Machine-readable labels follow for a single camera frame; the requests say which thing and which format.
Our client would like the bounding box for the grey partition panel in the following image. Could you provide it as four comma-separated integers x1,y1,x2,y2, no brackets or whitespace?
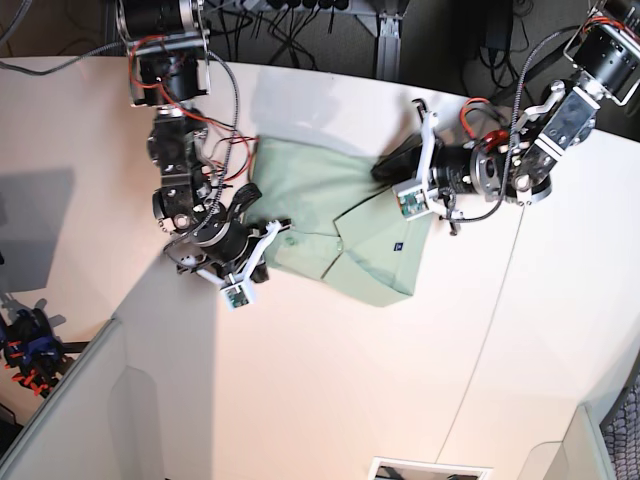
518,403,616,480
1,320,166,479

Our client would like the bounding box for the blue black clamp pile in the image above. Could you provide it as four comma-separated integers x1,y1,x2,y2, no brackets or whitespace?
1,308,66,398

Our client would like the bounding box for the black power brick pair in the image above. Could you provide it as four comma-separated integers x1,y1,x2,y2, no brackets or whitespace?
469,0,514,51

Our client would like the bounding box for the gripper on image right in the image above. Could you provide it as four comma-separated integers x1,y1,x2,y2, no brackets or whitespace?
371,98,462,235

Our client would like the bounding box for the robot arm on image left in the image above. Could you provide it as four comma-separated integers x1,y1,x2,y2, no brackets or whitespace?
116,1,290,288

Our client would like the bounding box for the grey partition panel right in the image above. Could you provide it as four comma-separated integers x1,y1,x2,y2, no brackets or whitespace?
518,403,616,480

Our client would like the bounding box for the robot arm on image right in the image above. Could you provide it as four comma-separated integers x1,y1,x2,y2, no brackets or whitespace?
371,1,639,234

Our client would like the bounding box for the white framed floor opening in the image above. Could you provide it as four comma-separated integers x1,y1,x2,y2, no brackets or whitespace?
367,456,493,480

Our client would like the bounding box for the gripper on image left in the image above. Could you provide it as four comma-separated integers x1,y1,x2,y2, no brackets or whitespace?
174,182,292,290

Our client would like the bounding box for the black power strip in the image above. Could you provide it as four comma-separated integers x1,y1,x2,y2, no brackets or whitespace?
234,0,381,15

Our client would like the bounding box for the grey partition panel left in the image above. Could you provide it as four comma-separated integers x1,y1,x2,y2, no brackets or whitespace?
1,320,166,479

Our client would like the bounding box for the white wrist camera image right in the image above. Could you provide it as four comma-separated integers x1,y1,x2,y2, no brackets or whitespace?
392,179,431,221

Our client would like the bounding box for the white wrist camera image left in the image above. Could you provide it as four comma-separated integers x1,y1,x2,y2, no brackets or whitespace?
220,279,256,311

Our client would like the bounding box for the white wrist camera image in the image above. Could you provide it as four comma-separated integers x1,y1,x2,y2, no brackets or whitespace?
220,279,256,311
392,179,431,221

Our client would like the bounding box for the aluminium frame post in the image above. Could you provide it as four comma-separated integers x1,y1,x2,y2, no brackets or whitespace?
354,0,410,82

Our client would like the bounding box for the light green T-shirt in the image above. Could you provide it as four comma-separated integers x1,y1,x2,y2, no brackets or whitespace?
246,137,431,307

